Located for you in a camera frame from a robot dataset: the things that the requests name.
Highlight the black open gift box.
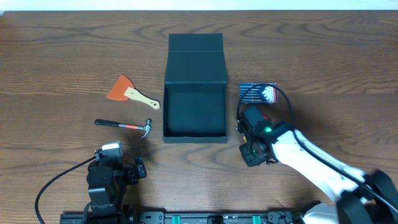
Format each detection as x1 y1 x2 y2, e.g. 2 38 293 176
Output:
163 34 228 144

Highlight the blue screwdriver set case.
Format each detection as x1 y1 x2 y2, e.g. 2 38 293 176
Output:
239 83 278 105

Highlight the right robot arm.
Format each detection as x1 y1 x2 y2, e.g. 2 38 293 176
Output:
236 106 397 223

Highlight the black yellow screwdriver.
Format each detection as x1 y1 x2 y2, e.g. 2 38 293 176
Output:
242 134 248 143

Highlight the orange scraper wooden handle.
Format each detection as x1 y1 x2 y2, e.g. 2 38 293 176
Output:
106 75 160 110

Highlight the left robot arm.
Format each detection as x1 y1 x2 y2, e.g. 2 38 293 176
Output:
86 148 147 218

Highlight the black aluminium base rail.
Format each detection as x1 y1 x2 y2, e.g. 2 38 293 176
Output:
60 211 304 224

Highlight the small claw hammer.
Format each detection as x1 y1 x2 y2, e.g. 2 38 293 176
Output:
95 118 152 139

